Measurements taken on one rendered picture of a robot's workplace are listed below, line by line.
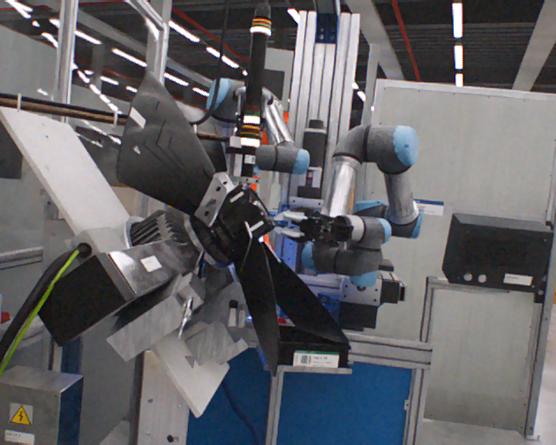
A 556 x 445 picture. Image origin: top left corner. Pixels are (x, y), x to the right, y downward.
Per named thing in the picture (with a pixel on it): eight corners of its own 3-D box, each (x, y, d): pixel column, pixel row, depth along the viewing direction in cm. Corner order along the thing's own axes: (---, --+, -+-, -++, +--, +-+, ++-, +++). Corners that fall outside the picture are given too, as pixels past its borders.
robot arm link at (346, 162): (334, 116, 152) (295, 262, 137) (368, 116, 147) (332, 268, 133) (342, 136, 162) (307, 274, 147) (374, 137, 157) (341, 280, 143)
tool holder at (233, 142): (229, 180, 106) (234, 135, 105) (217, 179, 112) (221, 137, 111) (266, 184, 110) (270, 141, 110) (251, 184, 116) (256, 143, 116)
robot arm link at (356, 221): (348, 213, 135) (342, 241, 136) (334, 212, 133) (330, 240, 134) (365, 218, 129) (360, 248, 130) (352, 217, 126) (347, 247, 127)
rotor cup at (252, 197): (186, 222, 94) (240, 184, 93) (192, 202, 108) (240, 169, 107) (229, 276, 98) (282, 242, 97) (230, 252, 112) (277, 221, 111)
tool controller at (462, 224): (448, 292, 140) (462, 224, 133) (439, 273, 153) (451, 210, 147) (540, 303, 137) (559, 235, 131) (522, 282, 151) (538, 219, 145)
